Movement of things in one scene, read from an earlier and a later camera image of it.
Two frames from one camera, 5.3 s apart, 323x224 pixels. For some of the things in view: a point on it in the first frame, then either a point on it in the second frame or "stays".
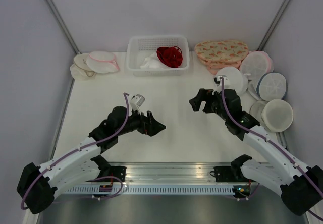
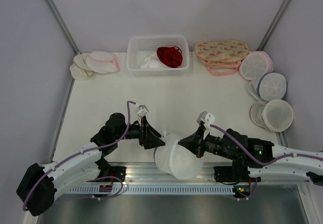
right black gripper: (203, 95) → (195, 143)
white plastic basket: (139, 48) stays
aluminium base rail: (171, 172) stays
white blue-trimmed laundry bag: (238, 80) → (177, 160)
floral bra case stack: (216, 54) stays
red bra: (171, 56) stays
